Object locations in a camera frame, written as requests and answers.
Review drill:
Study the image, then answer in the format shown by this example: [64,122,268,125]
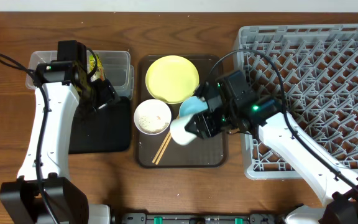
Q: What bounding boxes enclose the white plastic cup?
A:
[170,114,197,146]

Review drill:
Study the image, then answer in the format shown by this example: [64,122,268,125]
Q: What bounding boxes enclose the white bowl with rice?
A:
[134,99,172,135]

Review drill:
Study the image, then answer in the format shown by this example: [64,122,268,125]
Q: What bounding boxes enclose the dark brown serving tray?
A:
[134,54,228,169]

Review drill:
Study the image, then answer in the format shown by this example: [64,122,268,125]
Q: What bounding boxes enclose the light blue bowl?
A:
[179,96,208,117]

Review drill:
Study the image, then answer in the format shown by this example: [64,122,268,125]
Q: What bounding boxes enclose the wooden chopstick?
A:
[154,119,181,166]
[151,116,180,164]

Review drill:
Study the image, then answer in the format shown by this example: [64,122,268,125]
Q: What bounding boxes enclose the grey plastic dishwasher rack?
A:
[234,24,358,173]

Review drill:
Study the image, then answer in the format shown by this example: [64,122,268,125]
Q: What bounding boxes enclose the clear plastic bin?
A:
[29,50,135,100]

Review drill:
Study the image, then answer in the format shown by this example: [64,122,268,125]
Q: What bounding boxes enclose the yellow round plate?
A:
[145,55,200,104]

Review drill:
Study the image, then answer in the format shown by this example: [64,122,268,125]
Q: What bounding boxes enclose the green yellow snack wrapper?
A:
[88,54,105,82]

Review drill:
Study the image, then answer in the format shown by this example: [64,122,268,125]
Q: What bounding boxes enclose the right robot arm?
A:
[183,83,358,223]

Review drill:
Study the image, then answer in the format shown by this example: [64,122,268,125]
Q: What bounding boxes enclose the black plastic bin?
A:
[69,96,132,154]

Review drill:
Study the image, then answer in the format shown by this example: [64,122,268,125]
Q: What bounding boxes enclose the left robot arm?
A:
[0,58,118,223]

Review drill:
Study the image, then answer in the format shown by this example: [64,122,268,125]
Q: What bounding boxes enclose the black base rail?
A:
[121,213,277,224]

